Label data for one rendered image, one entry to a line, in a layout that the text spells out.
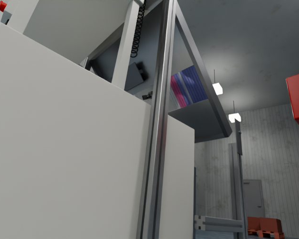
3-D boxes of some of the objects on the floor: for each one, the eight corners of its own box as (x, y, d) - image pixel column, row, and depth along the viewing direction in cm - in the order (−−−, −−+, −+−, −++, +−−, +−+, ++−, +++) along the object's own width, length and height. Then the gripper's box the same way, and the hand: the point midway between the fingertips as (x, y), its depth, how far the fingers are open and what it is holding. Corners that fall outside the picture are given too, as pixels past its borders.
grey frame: (119, 266, 122) (151, 33, 200) (255, 327, 68) (226, -23, 146) (17, 276, 89) (103, -7, 167) (126, 409, 35) (177, -99, 114)
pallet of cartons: (279, 239, 552) (276, 218, 574) (241, 234, 609) (240, 215, 630) (286, 238, 650) (283, 220, 671) (253, 234, 706) (252, 217, 728)
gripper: (173, 93, 144) (158, 96, 131) (155, 100, 156) (140, 104, 143) (170, 83, 144) (154, 86, 131) (153, 91, 156) (137, 94, 143)
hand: (148, 95), depth 138 cm, fingers open, 8 cm apart
